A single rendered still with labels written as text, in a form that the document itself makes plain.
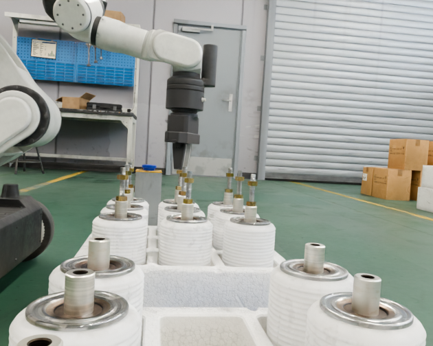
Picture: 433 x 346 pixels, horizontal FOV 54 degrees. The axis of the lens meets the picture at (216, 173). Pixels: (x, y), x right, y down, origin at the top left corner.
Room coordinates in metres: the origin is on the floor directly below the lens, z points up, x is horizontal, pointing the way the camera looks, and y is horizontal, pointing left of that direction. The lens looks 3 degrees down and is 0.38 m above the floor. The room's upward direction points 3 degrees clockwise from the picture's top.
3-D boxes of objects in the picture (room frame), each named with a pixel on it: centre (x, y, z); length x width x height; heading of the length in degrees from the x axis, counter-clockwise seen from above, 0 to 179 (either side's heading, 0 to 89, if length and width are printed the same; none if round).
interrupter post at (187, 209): (0.76, 0.05, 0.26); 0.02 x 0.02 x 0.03
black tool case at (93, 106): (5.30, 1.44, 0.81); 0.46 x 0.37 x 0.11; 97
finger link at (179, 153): (0.98, 0.09, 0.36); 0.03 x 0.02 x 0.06; 74
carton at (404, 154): (4.25, -1.90, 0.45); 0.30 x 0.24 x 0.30; 9
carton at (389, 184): (4.23, -1.75, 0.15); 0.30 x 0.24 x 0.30; 6
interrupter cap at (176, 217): (0.76, 0.05, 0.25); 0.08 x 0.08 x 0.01
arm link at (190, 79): (1.01, 0.07, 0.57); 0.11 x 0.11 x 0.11; 5
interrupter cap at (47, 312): (0.32, 0.10, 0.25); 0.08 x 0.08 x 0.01
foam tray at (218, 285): (0.88, 0.07, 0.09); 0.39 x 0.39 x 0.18; 9
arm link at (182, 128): (1.00, 0.08, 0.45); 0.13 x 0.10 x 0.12; 164
